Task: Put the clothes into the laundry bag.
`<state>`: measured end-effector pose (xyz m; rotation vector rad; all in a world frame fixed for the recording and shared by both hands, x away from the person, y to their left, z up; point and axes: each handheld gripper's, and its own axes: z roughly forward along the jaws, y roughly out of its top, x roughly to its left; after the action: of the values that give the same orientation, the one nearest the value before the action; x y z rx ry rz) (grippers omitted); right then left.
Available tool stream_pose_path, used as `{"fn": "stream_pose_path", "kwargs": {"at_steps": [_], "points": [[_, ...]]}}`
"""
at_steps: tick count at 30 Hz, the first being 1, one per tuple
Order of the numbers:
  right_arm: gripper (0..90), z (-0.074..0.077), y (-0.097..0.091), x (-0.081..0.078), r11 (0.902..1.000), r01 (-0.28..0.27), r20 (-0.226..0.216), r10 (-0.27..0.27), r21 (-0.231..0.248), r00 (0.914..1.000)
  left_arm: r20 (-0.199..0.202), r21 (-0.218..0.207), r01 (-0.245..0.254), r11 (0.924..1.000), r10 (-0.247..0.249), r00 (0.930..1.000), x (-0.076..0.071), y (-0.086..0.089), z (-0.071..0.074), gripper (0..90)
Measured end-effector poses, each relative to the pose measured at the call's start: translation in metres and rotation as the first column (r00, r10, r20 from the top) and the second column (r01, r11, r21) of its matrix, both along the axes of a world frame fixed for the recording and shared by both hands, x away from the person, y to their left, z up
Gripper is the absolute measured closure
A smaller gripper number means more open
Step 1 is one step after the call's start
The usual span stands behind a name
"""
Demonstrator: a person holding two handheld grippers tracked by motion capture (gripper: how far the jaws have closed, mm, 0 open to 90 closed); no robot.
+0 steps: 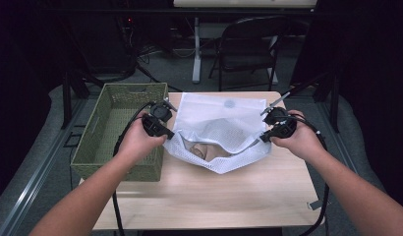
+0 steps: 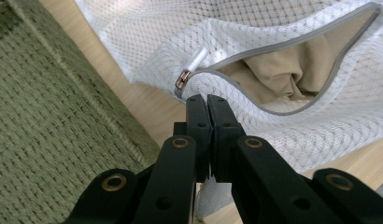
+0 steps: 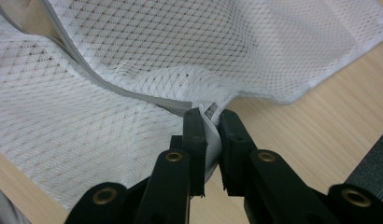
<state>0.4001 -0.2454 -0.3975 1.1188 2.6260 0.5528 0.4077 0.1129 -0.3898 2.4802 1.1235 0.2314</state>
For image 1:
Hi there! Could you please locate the left hand-held gripper cable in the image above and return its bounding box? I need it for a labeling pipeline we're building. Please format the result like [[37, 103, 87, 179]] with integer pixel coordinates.
[[111, 101, 156, 236]]

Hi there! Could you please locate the right hand-held gripper cable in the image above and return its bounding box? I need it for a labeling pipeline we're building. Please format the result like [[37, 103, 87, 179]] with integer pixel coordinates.
[[296, 116, 331, 236]]

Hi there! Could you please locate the black metal stand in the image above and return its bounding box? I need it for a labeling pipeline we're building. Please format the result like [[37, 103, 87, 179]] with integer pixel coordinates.
[[281, 70, 341, 134], [60, 32, 105, 130]]

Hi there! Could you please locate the floor cable bundle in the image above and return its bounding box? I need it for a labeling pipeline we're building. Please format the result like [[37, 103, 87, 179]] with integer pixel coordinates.
[[137, 42, 198, 67]]

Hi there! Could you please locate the green woven basket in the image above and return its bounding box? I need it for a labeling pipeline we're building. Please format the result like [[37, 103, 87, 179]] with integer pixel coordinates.
[[70, 82, 169, 182]]

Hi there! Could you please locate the white mesh laundry bag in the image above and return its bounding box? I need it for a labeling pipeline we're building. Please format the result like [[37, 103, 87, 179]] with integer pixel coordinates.
[[163, 91, 272, 175]]

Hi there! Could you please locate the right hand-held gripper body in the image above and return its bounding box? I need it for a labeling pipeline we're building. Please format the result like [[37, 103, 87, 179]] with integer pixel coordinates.
[[259, 91, 299, 141]]

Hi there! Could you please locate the white desk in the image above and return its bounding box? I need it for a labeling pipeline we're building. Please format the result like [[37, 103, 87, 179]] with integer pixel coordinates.
[[173, 0, 318, 86]]

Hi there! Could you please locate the person's left hand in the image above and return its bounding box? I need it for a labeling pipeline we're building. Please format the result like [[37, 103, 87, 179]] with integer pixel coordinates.
[[115, 110, 168, 165]]

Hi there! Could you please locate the grey tape piece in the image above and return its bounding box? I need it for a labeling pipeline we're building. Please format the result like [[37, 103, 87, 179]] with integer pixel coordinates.
[[307, 199, 325, 210]]

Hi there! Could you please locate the metal floor rail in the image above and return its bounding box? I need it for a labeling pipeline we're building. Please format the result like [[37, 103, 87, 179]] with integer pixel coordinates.
[[0, 97, 89, 236], [316, 101, 392, 236]]

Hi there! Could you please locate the hand-held gripper cable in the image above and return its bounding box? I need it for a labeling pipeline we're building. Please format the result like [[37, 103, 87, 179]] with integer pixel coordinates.
[[111, 101, 156, 236], [296, 116, 331, 236]]

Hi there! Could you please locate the black floor cable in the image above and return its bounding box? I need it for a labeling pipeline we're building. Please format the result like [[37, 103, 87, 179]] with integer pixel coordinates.
[[134, 62, 186, 92]]

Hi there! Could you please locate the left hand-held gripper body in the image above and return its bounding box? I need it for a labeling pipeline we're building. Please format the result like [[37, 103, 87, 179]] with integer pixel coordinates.
[[142, 97, 178, 139]]

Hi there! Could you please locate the black folding chair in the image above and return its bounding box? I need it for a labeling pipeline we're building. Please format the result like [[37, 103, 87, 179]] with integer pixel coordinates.
[[208, 15, 291, 92]]

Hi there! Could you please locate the beige cloth garment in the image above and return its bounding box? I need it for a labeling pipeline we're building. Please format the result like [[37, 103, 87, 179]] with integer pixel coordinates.
[[183, 139, 233, 162]]

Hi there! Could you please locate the person's right hand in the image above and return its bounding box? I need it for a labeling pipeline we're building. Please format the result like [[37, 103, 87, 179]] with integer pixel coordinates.
[[270, 109, 326, 161]]

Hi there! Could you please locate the black equipment with red light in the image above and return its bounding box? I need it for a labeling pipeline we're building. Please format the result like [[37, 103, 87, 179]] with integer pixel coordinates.
[[119, 14, 139, 75]]

